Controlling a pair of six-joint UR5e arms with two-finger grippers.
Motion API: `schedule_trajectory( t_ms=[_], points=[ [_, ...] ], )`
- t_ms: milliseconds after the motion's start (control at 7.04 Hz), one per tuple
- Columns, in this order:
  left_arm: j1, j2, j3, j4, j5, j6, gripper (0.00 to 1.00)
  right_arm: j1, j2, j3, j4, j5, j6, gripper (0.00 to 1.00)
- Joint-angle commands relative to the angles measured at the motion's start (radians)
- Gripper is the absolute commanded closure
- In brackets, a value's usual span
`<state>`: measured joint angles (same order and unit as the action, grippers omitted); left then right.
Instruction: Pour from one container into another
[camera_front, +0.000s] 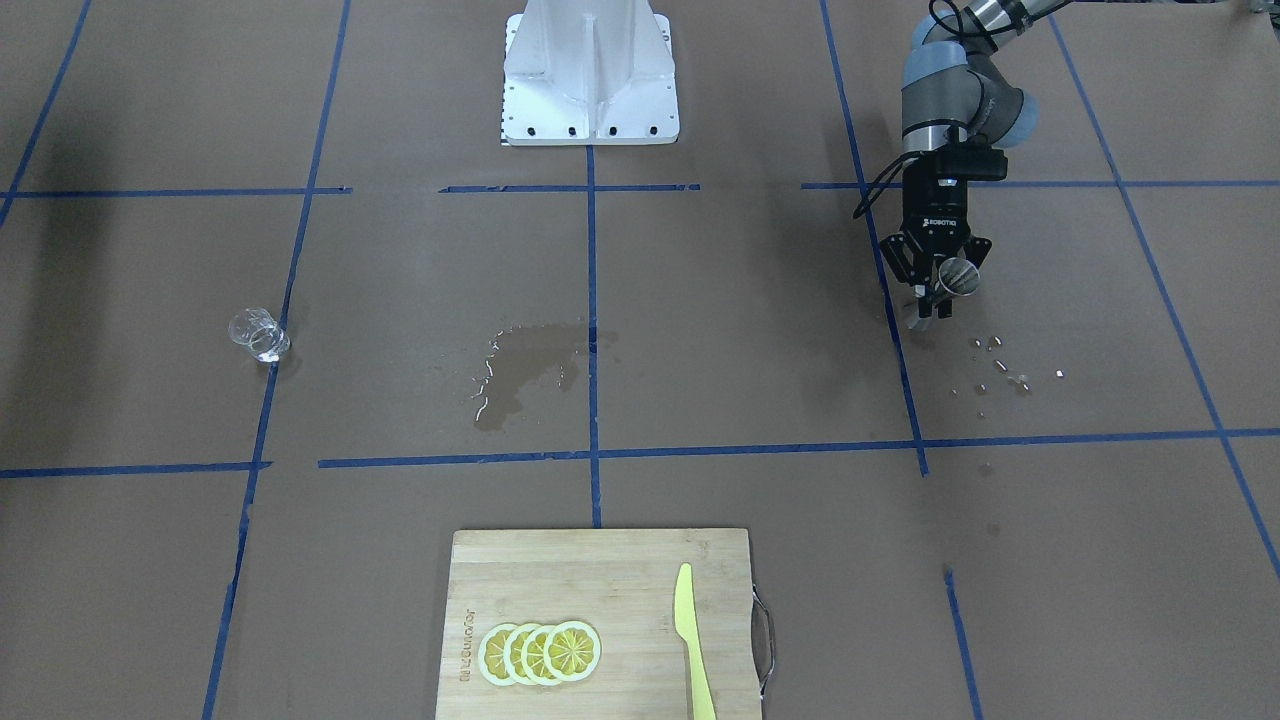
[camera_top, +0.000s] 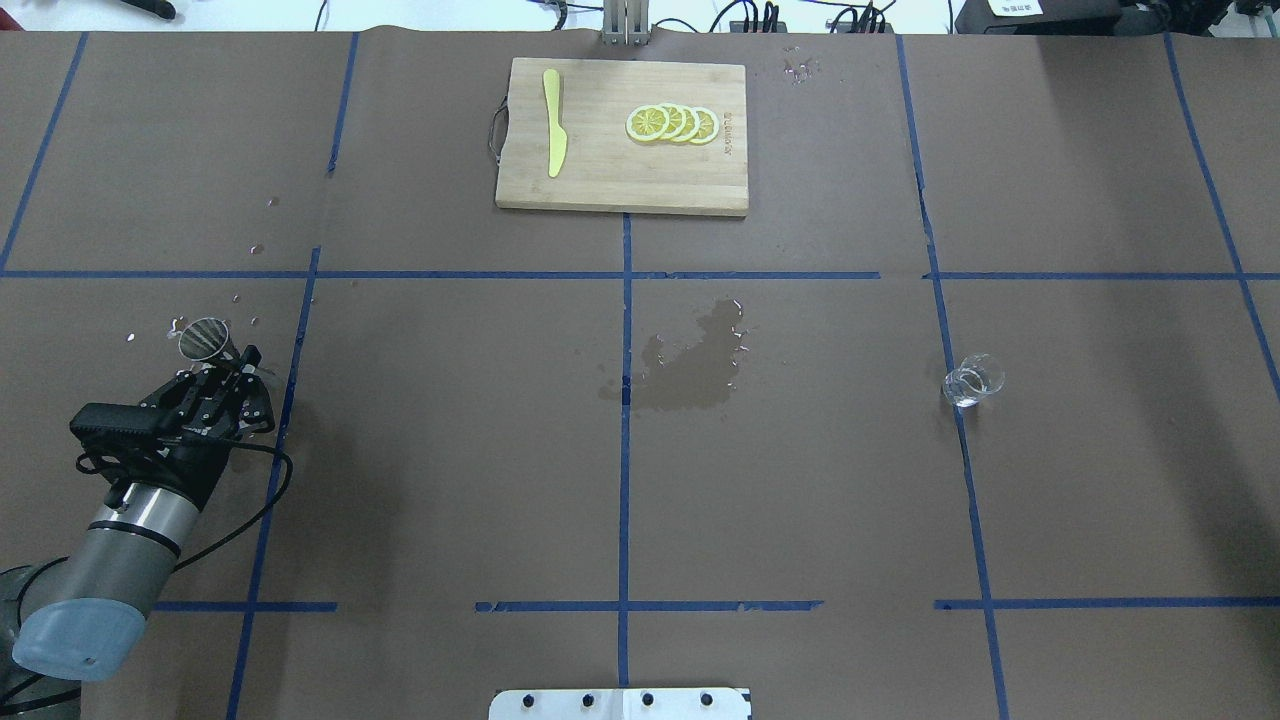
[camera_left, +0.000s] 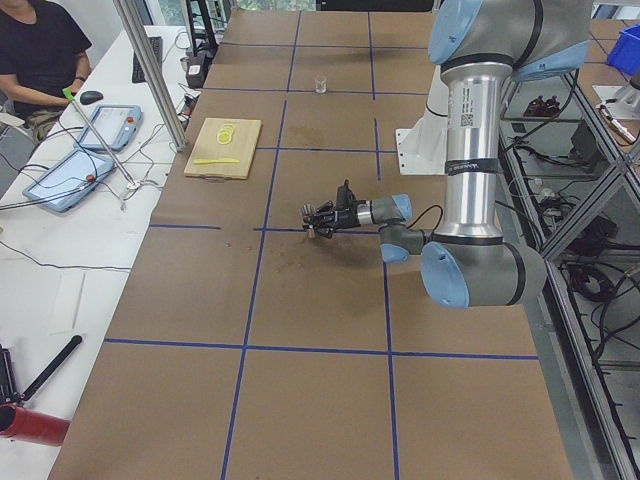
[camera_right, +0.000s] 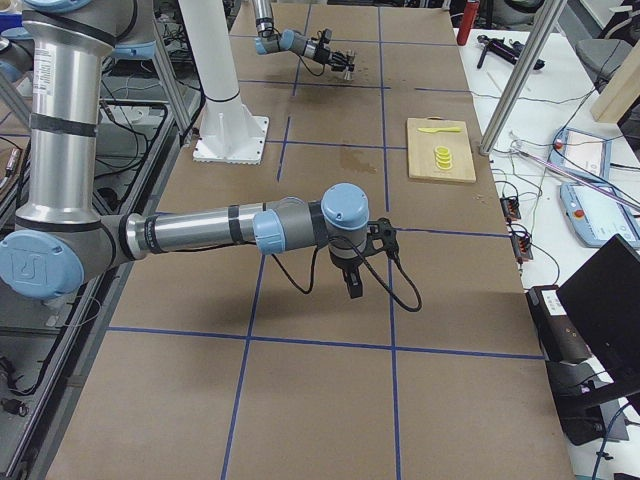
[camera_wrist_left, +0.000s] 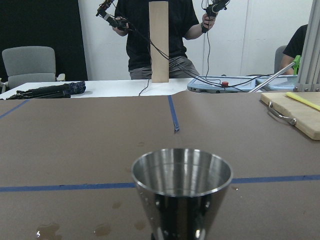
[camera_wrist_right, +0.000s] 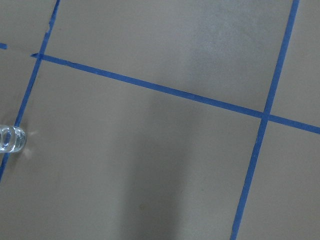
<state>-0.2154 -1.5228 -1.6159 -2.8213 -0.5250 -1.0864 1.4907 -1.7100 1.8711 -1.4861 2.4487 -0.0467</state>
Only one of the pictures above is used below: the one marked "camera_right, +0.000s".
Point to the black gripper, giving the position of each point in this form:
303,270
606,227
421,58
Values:
348,268
331,54

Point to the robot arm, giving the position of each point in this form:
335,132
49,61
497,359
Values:
270,40
61,242

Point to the yellow plastic knife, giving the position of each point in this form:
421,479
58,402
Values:
434,130

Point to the bamboo cutting board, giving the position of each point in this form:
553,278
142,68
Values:
421,156

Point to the red bottle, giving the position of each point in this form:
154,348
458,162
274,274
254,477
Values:
467,21

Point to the black box with label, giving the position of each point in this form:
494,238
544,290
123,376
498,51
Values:
559,337

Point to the near teach pendant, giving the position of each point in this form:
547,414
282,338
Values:
596,215

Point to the teach pendant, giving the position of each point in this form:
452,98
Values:
582,153
596,215

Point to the far teach pendant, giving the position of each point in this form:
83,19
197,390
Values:
582,153

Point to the black monitor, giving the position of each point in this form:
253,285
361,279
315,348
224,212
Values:
602,300

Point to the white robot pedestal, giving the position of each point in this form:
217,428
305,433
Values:
228,131

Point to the aluminium frame post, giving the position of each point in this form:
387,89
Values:
536,41

